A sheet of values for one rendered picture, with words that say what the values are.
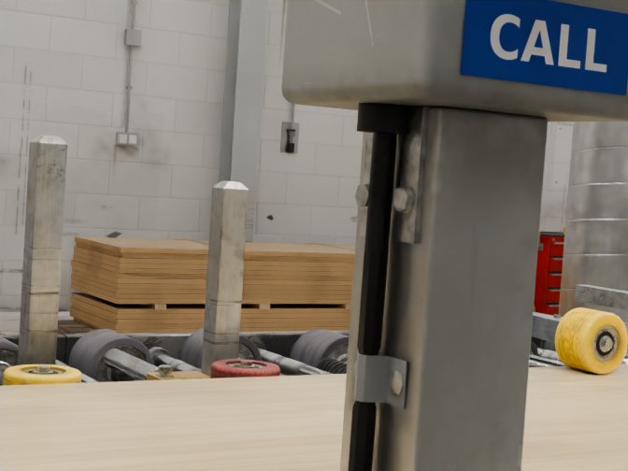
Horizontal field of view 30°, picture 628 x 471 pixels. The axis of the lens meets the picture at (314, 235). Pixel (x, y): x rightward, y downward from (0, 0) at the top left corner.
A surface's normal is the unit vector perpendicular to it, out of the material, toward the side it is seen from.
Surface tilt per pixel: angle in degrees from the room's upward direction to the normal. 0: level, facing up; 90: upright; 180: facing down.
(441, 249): 90
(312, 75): 90
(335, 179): 90
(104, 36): 90
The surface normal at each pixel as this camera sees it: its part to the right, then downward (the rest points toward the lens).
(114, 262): -0.85, -0.03
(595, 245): -0.65, 0.00
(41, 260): 0.51, 0.08
